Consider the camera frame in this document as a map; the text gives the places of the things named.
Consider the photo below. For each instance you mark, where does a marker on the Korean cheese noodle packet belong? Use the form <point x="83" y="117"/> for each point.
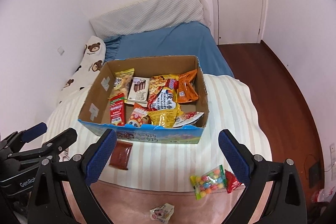
<point x="163" y="93"/>

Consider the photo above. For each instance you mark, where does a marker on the pale green chicken feet packet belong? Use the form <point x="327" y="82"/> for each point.
<point x="162" y="213"/>

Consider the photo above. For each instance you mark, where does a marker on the orange sunflower seed packet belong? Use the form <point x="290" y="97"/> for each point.
<point x="186" y="92"/>

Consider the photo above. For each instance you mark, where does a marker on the milk carton cardboard box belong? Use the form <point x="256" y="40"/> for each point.
<point x="95" y="113"/>

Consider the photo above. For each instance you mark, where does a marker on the brown rectangular snack packet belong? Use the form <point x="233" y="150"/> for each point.
<point x="120" y="155"/>

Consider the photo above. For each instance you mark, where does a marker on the white wall switch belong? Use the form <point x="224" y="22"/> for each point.
<point x="61" y="51"/>

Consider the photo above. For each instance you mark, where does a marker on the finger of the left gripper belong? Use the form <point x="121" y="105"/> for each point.
<point x="17" y="140"/>
<point x="11" y="160"/>

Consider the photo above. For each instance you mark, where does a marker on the black floor socket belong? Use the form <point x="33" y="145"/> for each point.
<point x="314" y="173"/>

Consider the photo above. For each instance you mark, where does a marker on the pink plush blanket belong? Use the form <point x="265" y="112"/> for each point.
<point x="126" y="205"/>

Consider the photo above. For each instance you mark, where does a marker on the bear print pillow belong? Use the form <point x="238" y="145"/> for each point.
<point x="88" y="70"/>

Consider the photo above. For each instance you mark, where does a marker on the white cranberry oat cookie packet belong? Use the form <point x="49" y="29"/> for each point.
<point x="188" y="118"/>

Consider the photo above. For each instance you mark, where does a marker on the colourful candy balls bag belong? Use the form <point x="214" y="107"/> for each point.
<point x="209" y="182"/>

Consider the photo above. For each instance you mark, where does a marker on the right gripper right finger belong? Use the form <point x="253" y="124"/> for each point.
<point x="286" y="201"/>

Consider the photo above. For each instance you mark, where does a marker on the small red snack packet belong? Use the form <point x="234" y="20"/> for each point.
<point x="232" y="182"/>

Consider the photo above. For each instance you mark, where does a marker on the red green snack packet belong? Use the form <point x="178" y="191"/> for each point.
<point x="117" y="110"/>

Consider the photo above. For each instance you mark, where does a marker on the orange mushroom panda chips bag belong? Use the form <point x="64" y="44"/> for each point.
<point x="139" y="116"/>

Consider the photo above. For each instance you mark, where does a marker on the blue bed sheet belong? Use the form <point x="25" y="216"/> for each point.
<point x="192" y="38"/>

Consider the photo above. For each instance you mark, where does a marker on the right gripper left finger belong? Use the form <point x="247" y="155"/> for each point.
<point x="48" y="202"/>

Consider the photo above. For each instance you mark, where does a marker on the white chocolate stick packet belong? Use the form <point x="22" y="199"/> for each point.
<point x="138" y="92"/>

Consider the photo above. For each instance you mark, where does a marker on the yellow peanut snack packet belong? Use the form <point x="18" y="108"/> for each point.
<point x="122" y="83"/>

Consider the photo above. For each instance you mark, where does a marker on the grey white pillow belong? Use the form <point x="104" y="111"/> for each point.
<point x="148" y="15"/>

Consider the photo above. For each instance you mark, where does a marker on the striped cream blanket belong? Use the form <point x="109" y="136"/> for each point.
<point x="168" y="167"/>

